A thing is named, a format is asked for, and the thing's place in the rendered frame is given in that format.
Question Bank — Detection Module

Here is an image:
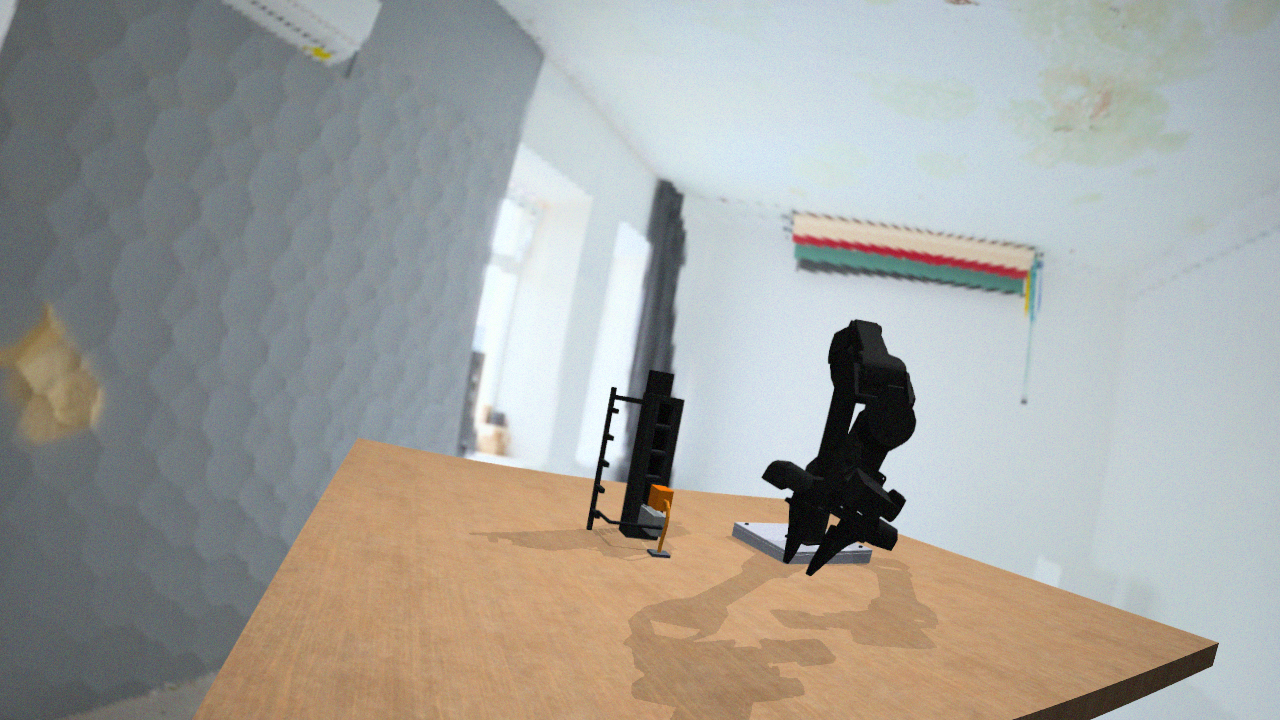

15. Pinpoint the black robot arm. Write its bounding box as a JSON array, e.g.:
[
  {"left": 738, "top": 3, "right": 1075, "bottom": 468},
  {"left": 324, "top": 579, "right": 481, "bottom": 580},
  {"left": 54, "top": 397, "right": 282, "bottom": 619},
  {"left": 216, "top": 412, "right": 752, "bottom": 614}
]
[{"left": 801, "top": 319, "right": 916, "bottom": 546}]

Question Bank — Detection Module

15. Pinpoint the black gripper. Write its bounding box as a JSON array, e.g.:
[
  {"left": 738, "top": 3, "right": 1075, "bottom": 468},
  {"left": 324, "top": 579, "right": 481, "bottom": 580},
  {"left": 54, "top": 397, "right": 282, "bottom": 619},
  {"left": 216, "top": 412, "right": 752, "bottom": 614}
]
[{"left": 762, "top": 445, "right": 899, "bottom": 577}]

